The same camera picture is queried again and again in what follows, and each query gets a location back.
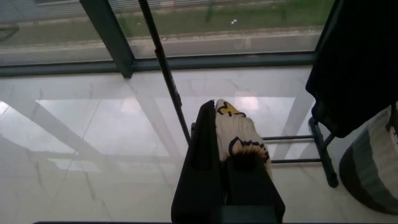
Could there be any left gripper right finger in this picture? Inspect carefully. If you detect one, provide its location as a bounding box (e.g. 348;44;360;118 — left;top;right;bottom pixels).
224;154;286;222

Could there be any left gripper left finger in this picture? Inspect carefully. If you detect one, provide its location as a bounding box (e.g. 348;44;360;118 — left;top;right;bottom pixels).
170;100;225;222

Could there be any cream printed garment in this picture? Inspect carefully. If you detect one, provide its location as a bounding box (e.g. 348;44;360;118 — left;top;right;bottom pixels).
214;98;274;179

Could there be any black garment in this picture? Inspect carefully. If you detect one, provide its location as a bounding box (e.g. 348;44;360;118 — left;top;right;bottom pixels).
305;0;398;139

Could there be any white laundry basket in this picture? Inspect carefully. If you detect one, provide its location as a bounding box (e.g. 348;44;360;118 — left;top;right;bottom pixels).
338;101;398;215

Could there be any black clothes rack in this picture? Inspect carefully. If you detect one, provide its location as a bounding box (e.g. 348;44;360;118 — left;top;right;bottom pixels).
137;0;340;189

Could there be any window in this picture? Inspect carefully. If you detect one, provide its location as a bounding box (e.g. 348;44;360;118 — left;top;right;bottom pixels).
0;0;338;78

